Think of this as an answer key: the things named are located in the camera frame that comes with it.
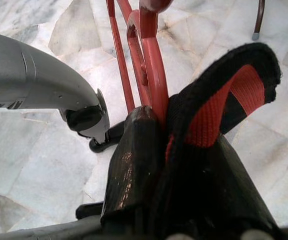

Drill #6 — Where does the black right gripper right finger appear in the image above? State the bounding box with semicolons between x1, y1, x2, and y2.
158;134;279;236

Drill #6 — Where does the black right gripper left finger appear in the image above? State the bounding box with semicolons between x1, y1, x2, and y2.
100;104;166;225

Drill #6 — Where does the red plastic hanger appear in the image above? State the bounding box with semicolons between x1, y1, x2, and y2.
105;0;175;131

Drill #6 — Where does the black knit garment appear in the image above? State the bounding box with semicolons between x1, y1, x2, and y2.
158;41;282;166

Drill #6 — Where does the black robot right foot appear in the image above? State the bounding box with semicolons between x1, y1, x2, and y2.
75;201;104;221

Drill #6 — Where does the silver robot right leg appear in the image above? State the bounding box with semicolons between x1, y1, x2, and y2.
0;219;102;240

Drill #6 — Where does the brown metal leg grey cap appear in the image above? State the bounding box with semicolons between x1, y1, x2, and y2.
251;0;266;41

